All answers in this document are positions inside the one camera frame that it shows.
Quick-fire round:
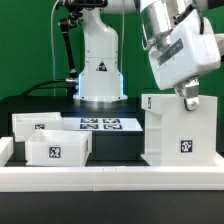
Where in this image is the white drawer box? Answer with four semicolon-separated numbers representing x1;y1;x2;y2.
12;112;63;142
25;130;92;167

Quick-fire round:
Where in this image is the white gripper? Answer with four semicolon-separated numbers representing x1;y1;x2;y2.
148;10;221;111

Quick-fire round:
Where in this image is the black cable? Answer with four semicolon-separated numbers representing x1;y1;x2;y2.
20;79;80;98

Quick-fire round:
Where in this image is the grey cable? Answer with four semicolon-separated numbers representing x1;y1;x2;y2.
49;0;65;98

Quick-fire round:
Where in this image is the white front drawer box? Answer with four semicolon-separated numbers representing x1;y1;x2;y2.
25;130;92;167

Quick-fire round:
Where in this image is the white fence frame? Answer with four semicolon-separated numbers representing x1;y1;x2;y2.
0;137;224;192

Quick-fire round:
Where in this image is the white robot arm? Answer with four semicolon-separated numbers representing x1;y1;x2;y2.
74;0;224;111

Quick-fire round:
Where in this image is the white marker sheet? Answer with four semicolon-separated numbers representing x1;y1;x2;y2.
63;117;142;132

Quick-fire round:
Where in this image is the white drawer cabinet frame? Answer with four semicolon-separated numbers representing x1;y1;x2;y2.
141;94;224;166

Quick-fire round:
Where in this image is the white rear drawer box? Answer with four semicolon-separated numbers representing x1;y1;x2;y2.
12;112;63;142

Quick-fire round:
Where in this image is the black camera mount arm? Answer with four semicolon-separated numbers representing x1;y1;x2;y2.
56;0;108;83

